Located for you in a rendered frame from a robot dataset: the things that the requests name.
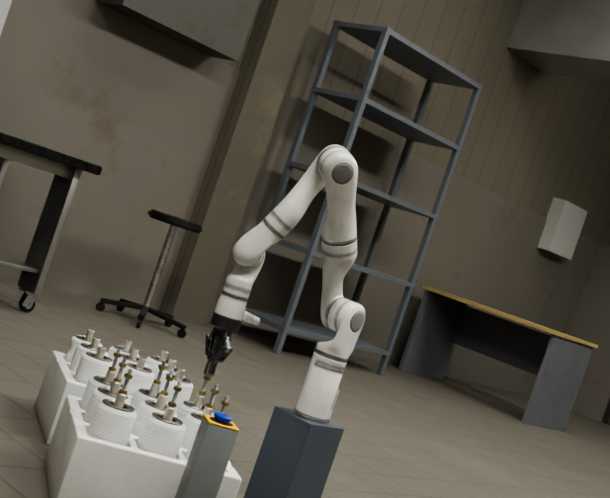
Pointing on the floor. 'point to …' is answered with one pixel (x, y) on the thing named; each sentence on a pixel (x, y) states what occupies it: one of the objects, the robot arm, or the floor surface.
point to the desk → (435, 325)
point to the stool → (156, 274)
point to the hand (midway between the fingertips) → (210, 368)
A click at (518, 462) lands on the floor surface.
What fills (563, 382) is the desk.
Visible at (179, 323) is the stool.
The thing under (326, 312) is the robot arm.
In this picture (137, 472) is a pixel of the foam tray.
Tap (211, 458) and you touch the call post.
